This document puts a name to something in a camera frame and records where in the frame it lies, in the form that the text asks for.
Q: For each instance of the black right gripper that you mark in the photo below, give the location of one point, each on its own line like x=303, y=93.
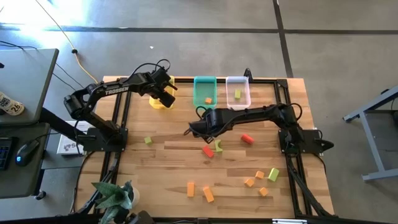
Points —
x=210, y=129

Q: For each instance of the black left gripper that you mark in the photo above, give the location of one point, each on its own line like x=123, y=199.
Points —
x=160, y=81

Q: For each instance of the green wooden arch block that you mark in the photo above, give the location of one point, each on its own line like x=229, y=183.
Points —
x=220, y=146

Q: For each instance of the orange wooden cube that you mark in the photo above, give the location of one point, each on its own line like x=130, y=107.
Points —
x=208, y=100
x=263, y=191
x=259, y=174
x=249, y=182

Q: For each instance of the green wooden cube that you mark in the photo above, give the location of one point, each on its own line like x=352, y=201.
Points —
x=148, y=140

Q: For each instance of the green rectangular wooden block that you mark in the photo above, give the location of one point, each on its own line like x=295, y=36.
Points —
x=237, y=94

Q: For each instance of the orange long wooden block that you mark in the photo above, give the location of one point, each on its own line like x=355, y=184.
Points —
x=190, y=189
x=208, y=194

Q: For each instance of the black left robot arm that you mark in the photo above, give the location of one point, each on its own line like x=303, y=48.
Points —
x=115, y=88

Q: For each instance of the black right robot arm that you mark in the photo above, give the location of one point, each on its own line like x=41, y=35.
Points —
x=248, y=113

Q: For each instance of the red rectangular wooden block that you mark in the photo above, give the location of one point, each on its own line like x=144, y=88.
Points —
x=208, y=151

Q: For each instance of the yellow plastic bin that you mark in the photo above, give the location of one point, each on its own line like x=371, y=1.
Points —
x=154, y=104

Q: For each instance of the teal plastic bin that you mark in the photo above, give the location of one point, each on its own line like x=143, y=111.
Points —
x=202, y=90

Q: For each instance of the red wooden cylinder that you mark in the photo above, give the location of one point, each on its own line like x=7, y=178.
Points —
x=247, y=138

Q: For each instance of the clear plastic bin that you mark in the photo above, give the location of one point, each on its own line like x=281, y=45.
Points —
x=231, y=93

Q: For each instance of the green long wooden block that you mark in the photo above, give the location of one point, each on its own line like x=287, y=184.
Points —
x=273, y=174

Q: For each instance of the green potted plant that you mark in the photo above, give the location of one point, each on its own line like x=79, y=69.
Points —
x=113, y=194

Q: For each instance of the white printed box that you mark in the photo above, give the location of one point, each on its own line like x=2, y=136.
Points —
x=66, y=146

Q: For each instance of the grey desk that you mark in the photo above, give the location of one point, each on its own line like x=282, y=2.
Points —
x=28, y=81

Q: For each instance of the black computer mouse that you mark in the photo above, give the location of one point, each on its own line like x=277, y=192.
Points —
x=28, y=151

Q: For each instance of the white printed can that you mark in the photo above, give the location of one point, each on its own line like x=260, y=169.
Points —
x=11, y=105

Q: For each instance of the black keyboard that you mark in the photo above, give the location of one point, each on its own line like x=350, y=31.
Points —
x=4, y=154

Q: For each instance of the dark desk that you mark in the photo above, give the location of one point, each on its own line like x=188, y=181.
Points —
x=18, y=183

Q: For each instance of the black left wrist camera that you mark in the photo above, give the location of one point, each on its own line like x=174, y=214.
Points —
x=166, y=99

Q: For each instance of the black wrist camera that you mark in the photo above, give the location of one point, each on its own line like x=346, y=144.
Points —
x=214, y=116
x=166, y=99

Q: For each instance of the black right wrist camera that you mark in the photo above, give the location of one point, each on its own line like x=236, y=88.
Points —
x=214, y=116

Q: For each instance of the metal frame side table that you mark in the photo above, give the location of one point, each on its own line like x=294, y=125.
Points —
x=371, y=138

